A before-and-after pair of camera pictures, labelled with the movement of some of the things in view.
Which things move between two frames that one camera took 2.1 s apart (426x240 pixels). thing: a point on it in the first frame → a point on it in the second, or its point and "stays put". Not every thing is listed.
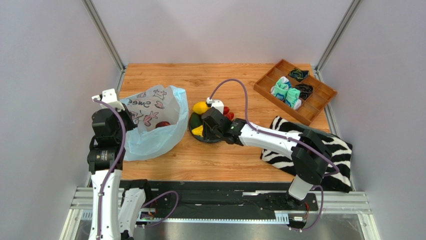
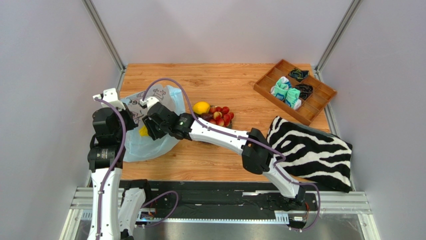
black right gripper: x=206 y=123 → x=152 y=126
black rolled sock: x=305 y=90 stays put
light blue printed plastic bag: x=148 y=107 stays put
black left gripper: x=126 y=113 stays put
